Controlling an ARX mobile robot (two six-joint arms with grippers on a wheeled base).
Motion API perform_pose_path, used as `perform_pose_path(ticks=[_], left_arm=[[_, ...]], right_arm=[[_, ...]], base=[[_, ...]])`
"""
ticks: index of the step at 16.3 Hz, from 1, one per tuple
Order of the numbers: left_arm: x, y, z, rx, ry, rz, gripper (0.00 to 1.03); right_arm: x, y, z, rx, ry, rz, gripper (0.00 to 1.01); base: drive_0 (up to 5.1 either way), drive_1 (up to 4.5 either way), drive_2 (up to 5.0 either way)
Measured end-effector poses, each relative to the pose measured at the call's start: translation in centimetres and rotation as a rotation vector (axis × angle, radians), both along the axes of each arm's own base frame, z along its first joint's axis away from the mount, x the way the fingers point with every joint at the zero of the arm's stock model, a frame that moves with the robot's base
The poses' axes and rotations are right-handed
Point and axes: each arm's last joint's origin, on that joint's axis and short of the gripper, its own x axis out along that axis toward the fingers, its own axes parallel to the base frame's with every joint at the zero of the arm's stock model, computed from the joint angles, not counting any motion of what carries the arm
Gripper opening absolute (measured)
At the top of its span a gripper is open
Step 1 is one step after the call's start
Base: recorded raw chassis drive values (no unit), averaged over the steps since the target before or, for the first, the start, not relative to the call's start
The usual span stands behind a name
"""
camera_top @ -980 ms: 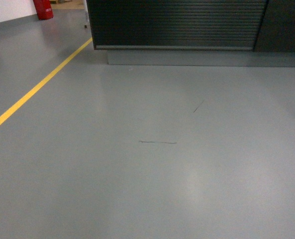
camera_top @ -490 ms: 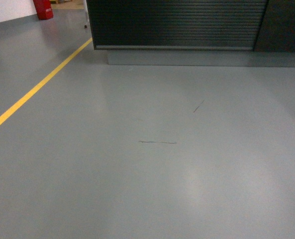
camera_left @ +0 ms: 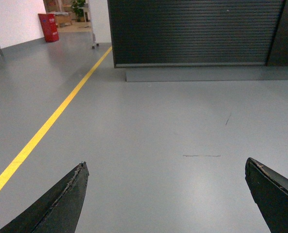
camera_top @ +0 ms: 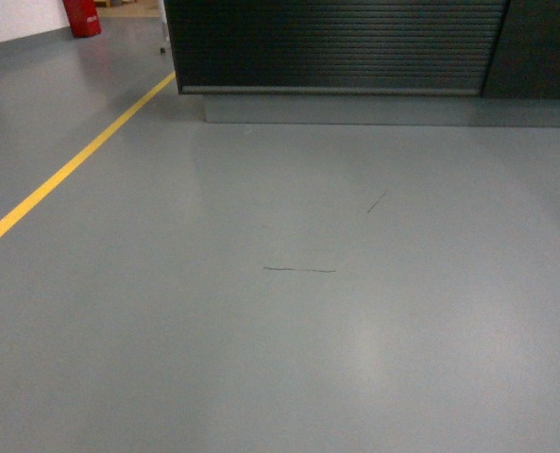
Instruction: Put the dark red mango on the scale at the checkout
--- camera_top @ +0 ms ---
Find black checkout counter cabinet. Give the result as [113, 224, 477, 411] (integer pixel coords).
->
[165, 1, 560, 127]

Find red fire extinguisher box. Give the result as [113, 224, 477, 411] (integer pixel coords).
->
[62, 0, 101, 38]

